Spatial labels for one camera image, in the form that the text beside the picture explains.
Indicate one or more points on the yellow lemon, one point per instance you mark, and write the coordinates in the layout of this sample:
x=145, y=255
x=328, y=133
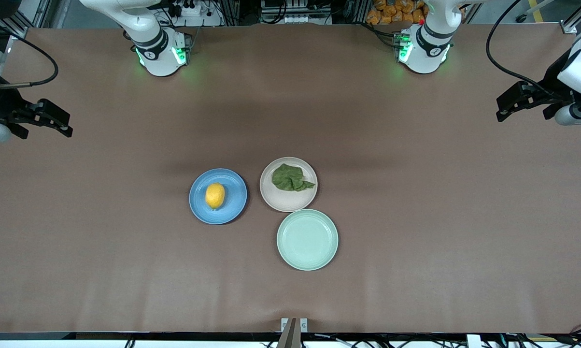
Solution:
x=215, y=195

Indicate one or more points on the green lettuce leaf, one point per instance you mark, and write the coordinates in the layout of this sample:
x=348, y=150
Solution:
x=288, y=178

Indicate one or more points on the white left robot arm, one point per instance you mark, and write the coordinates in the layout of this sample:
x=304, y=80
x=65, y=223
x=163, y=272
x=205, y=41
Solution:
x=424, y=48

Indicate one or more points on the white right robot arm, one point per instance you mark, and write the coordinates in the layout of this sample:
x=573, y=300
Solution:
x=156, y=44

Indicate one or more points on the orange snack bag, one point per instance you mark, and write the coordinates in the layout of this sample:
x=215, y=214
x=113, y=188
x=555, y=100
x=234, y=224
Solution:
x=391, y=12

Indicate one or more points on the white power strip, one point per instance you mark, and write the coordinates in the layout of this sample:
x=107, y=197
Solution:
x=193, y=14

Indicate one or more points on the blue plate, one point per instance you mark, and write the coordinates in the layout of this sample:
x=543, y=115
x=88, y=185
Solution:
x=232, y=209

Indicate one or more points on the beige plate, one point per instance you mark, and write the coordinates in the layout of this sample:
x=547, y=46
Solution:
x=286, y=201

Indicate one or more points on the light green plate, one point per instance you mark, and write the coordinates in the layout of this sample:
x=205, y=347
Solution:
x=307, y=240

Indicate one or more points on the aluminium frame profile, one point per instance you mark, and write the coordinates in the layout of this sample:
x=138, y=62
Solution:
x=580, y=17
x=10, y=21

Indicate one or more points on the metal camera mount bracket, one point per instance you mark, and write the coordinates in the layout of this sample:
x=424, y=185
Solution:
x=294, y=331

